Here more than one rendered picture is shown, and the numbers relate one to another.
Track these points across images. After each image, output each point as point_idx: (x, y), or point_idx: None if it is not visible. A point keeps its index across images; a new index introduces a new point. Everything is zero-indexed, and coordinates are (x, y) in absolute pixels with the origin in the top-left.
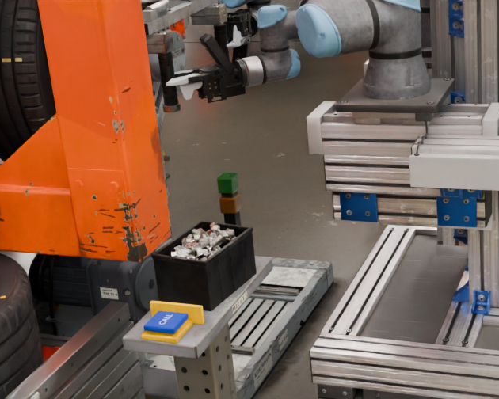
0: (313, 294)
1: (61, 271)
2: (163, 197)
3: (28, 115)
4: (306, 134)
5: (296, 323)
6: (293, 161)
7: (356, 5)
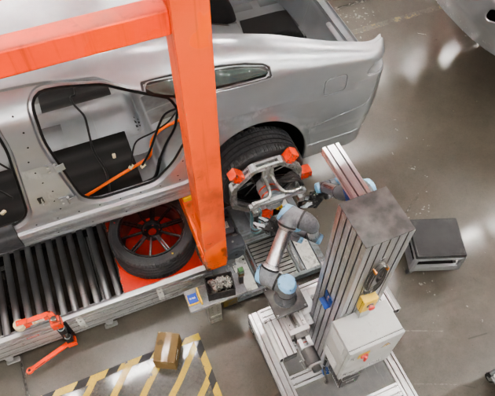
0: (306, 273)
1: None
2: (224, 258)
3: None
4: (441, 159)
5: None
6: (410, 178)
7: (269, 280)
